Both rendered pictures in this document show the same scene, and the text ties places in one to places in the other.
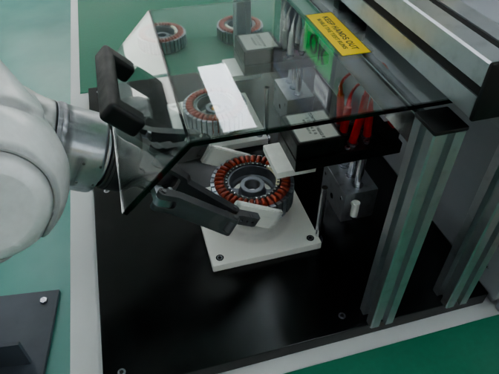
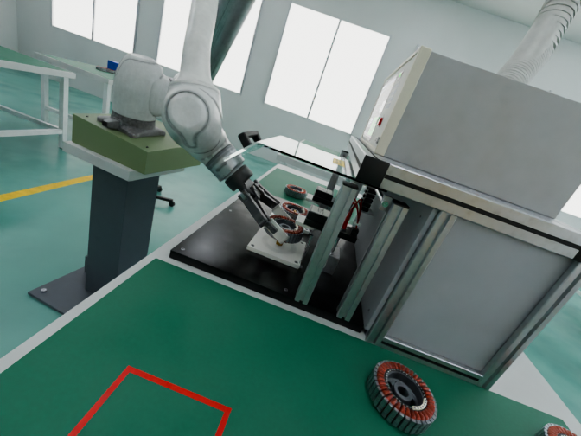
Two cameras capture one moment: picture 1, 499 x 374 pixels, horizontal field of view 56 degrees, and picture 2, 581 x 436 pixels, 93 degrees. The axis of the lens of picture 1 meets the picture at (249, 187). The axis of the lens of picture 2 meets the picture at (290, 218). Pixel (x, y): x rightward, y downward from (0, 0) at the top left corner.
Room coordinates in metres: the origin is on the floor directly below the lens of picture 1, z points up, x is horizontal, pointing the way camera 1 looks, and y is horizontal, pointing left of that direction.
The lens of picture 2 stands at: (-0.22, -0.24, 1.15)
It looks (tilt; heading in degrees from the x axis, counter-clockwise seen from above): 21 degrees down; 18
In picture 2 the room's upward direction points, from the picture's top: 20 degrees clockwise
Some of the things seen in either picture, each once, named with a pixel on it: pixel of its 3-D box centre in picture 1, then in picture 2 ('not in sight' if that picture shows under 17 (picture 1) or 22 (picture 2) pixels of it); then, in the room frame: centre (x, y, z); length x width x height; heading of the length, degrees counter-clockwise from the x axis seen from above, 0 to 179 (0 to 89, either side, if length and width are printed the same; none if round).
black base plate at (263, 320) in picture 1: (241, 171); (288, 236); (0.58, 0.01, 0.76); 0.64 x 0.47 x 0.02; 16
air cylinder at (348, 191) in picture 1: (347, 188); (328, 257); (0.50, -0.14, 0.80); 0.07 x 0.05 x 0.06; 16
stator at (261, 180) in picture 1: (252, 188); (284, 228); (0.46, 0.00, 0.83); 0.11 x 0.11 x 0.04
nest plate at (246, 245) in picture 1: (252, 217); (278, 245); (0.46, 0.00, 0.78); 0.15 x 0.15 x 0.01; 16
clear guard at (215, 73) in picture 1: (278, 76); (309, 165); (0.41, -0.03, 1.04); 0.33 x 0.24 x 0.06; 106
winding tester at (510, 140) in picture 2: not in sight; (450, 132); (0.65, -0.29, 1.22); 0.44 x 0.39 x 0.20; 16
